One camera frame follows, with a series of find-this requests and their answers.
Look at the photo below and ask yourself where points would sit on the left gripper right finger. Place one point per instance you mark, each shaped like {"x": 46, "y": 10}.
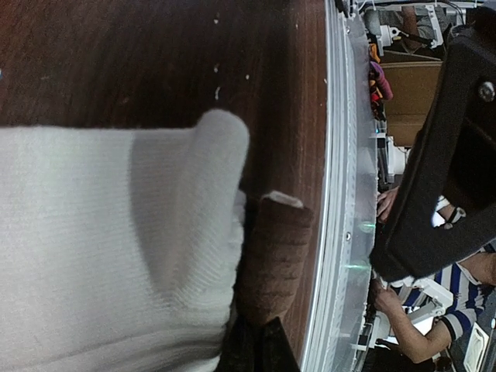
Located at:
{"x": 274, "y": 351}

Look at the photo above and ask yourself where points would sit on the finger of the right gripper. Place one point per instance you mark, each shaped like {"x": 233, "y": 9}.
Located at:
{"x": 445, "y": 207}

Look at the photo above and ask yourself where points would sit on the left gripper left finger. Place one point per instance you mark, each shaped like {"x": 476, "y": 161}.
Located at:
{"x": 238, "y": 349}

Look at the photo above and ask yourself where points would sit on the cream and brown sock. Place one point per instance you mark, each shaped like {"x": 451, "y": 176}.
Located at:
{"x": 120, "y": 247}

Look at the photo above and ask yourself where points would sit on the person forearm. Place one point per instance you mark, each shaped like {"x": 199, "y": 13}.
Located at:
{"x": 417, "y": 347}

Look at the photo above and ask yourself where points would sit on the blue white striped cloth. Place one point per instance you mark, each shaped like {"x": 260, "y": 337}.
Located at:
{"x": 469, "y": 296}

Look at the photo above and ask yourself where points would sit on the brown cardboard box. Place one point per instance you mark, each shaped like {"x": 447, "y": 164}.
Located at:
{"x": 413, "y": 81}

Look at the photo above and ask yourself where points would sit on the colourful sock pile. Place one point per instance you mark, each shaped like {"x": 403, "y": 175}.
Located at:
{"x": 379, "y": 88}

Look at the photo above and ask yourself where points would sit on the front aluminium rail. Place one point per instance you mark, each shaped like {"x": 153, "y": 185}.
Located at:
{"x": 348, "y": 202}

